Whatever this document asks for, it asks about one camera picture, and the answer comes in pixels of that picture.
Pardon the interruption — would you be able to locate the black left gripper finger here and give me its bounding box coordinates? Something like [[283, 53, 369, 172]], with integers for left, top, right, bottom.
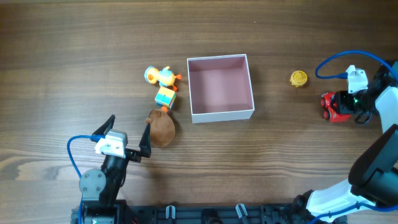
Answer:
[[90, 114, 116, 142], [139, 123, 152, 158]]

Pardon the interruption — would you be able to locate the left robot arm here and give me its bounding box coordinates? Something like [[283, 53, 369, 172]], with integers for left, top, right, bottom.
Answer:
[[67, 115, 151, 224]]

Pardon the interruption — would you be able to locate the colourful puzzle cube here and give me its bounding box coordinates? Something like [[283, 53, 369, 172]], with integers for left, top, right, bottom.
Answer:
[[155, 86, 176, 109]]

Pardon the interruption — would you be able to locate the brown plush toy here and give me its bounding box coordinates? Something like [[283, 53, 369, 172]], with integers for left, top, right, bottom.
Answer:
[[145, 109, 175, 147]]

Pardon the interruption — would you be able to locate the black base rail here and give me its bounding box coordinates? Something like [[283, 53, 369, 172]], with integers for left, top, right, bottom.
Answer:
[[70, 202, 348, 224]]

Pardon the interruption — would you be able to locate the yellow duck toy blue hat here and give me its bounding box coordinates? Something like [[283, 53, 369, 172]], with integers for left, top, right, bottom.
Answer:
[[144, 66, 182, 91]]

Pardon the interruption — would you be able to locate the white box pink inside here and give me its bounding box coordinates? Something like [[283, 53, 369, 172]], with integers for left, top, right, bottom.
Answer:
[[187, 54, 255, 123]]

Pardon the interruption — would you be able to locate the yellow spinning top toy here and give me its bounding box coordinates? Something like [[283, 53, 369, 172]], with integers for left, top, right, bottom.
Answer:
[[290, 70, 308, 87]]

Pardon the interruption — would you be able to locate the red toy fire truck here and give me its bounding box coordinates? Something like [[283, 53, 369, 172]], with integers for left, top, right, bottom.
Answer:
[[320, 92, 351, 123]]

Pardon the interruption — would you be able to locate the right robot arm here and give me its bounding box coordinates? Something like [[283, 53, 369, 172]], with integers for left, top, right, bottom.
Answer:
[[287, 60, 397, 223]]

